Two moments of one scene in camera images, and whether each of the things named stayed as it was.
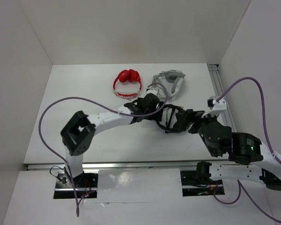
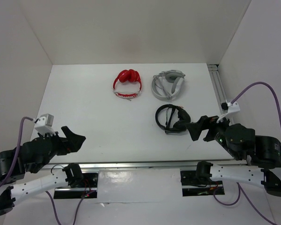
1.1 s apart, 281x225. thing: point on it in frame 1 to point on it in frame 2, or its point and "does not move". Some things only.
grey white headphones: [166, 85] does not move
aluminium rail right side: [216, 77] does not move
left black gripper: [155, 116] to [77, 140]
